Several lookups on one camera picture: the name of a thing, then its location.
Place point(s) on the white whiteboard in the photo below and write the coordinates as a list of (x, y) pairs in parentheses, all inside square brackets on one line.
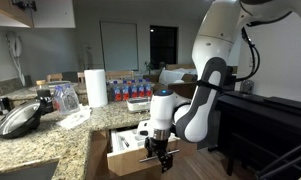
[(119, 43)]

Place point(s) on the white wall phone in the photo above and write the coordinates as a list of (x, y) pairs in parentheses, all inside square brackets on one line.
[(15, 49)]

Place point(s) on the black coffee mug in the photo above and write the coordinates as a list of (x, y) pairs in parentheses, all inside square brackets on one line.
[(5, 106)]

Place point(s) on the upper wooden cabinet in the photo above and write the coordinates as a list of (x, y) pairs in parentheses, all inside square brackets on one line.
[(12, 16)]

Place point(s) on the clear plastic bottle bag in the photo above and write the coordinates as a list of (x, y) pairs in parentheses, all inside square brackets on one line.
[(65, 99)]

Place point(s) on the dark jar with tan lid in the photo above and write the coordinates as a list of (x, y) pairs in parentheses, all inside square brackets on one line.
[(44, 93)]

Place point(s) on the white paper towel roll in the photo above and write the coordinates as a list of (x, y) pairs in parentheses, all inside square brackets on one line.
[(96, 87)]

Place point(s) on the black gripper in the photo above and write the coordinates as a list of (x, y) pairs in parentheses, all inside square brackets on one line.
[(158, 147)]

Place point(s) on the black pot lid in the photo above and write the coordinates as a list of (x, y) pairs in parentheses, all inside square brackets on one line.
[(22, 119)]

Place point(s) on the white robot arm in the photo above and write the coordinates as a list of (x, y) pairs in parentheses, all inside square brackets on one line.
[(171, 113)]

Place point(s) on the white cutlery tray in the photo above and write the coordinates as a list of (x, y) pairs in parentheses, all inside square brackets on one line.
[(126, 140)]

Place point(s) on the Fiji water bottle pack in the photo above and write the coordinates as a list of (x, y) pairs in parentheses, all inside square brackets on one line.
[(126, 89)]

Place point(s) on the white plastic container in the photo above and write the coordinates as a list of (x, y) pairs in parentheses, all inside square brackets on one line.
[(138, 104)]

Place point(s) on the wooden drawer with steel handle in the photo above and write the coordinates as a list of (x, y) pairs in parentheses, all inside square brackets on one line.
[(131, 161)]

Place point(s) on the white paper sheet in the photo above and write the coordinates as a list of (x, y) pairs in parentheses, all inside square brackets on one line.
[(76, 118)]

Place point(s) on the black digital piano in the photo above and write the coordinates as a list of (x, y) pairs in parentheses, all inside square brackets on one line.
[(261, 132)]

